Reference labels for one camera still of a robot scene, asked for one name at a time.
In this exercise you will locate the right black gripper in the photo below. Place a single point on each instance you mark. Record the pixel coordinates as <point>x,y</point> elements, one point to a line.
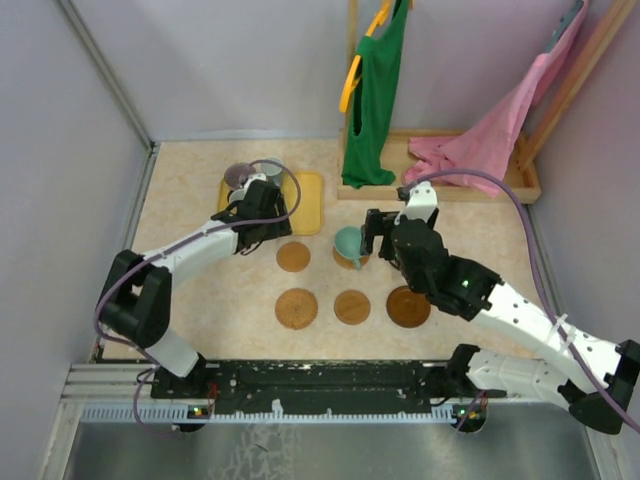
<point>379,223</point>

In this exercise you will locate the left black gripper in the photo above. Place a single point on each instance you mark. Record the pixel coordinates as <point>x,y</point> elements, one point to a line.
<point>280,228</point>

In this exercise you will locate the large brown wooden coaster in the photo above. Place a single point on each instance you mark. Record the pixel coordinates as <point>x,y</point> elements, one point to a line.
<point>407,309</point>

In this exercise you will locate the light wooden coaster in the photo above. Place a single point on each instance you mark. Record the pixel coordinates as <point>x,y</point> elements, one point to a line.
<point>293,257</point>

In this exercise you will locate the teal mug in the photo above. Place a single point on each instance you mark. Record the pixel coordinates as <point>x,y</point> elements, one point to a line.
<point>347,243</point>

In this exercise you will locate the small orange wooden coaster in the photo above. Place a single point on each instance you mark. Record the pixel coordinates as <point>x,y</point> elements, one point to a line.
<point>352,307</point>

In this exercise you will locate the large woven rattan coaster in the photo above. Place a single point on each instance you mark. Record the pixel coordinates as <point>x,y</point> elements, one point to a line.
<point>296,308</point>

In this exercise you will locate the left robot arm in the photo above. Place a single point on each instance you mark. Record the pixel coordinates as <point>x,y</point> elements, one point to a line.
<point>135,304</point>

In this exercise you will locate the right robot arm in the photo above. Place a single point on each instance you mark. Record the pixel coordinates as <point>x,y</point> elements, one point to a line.
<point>591,378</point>

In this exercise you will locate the grey-white mug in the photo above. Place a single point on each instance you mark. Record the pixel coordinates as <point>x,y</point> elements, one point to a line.
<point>271,167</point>

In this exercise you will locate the purple mug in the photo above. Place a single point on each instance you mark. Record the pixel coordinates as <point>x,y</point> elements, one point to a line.
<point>237,174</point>

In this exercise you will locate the yellow tray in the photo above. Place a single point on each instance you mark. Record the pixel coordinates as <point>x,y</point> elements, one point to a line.
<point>308,218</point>

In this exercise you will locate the pink shirt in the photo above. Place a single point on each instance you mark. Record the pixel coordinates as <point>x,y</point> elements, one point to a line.
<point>488,145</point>

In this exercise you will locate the wooden rack base tray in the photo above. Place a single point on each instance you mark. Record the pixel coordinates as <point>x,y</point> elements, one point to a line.
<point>395,157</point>

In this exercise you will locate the yellow hanger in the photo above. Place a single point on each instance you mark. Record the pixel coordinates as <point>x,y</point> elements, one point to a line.
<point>380,50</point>

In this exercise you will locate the green shirt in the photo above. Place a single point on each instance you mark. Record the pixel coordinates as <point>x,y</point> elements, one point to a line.
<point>369,125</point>

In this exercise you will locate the grey hanger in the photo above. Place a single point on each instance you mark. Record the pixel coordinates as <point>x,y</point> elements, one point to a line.
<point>565,21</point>

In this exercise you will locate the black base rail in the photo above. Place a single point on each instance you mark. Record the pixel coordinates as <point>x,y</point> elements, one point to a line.
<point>316,387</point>

